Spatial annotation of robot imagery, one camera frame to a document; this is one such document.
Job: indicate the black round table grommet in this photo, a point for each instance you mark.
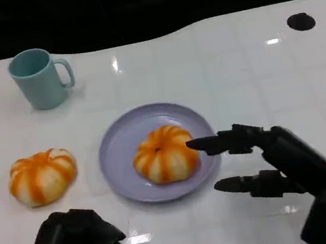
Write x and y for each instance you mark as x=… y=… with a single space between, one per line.
x=301 y=21

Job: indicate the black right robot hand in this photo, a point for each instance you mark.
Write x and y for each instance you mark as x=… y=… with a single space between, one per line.
x=291 y=158

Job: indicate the lilac plate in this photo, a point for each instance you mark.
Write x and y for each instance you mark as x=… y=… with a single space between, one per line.
x=120 y=165

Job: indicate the pale green mug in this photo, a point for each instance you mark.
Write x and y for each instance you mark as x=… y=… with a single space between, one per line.
x=41 y=85

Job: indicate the orange and white bread roll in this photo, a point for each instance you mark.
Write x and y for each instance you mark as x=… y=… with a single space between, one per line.
x=43 y=178
x=165 y=157

